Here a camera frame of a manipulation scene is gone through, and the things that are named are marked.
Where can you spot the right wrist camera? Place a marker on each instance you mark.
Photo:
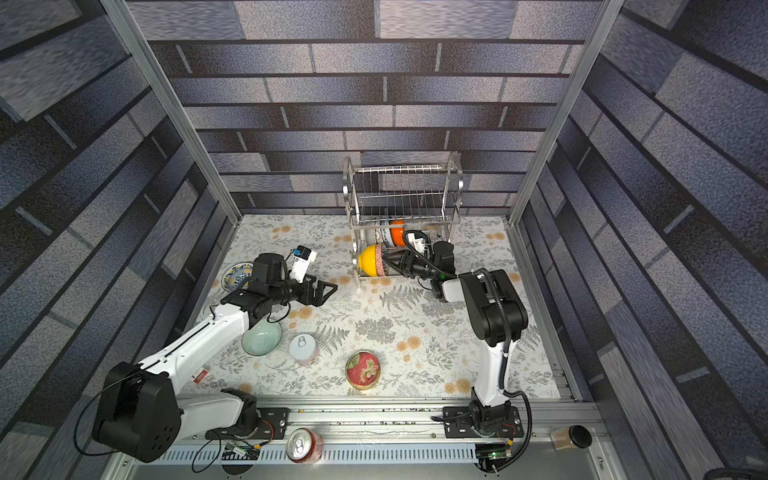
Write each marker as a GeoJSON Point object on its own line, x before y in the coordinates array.
{"type": "Point", "coordinates": [419, 243]}

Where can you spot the stainless steel dish rack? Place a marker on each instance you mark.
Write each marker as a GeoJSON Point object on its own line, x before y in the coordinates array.
{"type": "Point", "coordinates": [426, 197]}

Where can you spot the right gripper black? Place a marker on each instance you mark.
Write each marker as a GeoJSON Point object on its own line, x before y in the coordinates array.
{"type": "Point", "coordinates": [397, 261]}

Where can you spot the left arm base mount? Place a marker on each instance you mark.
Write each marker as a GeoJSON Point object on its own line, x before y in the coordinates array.
{"type": "Point", "coordinates": [262, 424]}

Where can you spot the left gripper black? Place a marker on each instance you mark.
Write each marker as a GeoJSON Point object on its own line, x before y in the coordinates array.
{"type": "Point", "coordinates": [319, 297]}

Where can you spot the black white leaf bowl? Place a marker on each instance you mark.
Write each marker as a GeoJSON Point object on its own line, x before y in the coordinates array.
{"type": "Point", "coordinates": [379, 262]}

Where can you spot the blue yellow patterned plate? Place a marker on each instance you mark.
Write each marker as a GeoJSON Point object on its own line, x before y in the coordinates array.
{"type": "Point", "coordinates": [237, 276]}

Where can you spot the red floral bowl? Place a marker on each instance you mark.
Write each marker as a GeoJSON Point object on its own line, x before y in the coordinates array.
{"type": "Point", "coordinates": [363, 370]}

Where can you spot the yellow plastic bowl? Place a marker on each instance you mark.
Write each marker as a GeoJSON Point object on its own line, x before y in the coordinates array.
{"type": "Point", "coordinates": [366, 261]}

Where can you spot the blue white floral bowl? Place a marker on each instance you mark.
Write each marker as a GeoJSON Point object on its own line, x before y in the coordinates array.
{"type": "Point", "coordinates": [385, 236]}

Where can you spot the floral table mat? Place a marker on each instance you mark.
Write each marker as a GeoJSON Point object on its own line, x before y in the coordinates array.
{"type": "Point", "coordinates": [426, 347]}

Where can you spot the orange plastic bowl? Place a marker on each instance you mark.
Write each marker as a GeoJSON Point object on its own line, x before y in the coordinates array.
{"type": "Point", "coordinates": [397, 232]}

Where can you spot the small red white box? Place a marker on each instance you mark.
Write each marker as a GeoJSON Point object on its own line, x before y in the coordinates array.
{"type": "Point", "coordinates": [200, 375]}

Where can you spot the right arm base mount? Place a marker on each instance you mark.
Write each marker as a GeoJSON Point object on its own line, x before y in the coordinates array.
{"type": "Point", "coordinates": [458, 423]}

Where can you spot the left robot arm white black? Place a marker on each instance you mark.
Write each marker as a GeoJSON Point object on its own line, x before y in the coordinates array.
{"type": "Point", "coordinates": [141, 411]}

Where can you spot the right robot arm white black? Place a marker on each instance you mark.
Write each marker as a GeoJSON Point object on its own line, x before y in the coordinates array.
{"type": "Point", "coordinates": [496, 315]}

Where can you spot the glass jar black lid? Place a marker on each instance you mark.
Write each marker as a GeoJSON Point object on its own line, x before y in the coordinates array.
{"type": "Point", "coordinates": [571, 437]}

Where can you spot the pale green ceramic bowl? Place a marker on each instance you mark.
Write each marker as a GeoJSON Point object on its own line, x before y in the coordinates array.
{"type": "Point", "coordinates": [262, 339]}

